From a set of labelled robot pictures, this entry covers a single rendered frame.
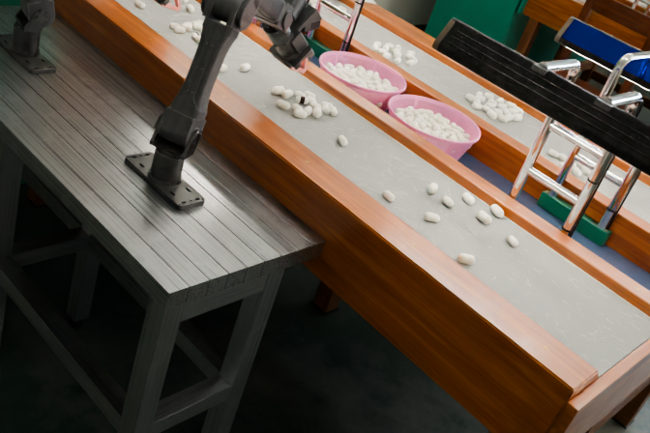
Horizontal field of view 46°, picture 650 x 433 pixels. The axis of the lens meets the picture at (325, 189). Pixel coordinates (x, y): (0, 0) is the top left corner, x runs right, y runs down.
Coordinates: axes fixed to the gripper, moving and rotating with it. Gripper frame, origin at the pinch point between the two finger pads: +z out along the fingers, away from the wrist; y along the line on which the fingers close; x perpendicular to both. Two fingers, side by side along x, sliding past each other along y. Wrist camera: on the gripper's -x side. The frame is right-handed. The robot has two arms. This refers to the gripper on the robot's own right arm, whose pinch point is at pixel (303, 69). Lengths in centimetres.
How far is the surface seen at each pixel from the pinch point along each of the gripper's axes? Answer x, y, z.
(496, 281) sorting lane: 15, -76, -4
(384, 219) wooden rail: 20, -54, -15
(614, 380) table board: 16, -104, -6
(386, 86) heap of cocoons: -18.6, -0.9, 32.4
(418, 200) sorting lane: 9.7, -48.8, 1.0
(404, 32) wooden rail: -49, 30, 64
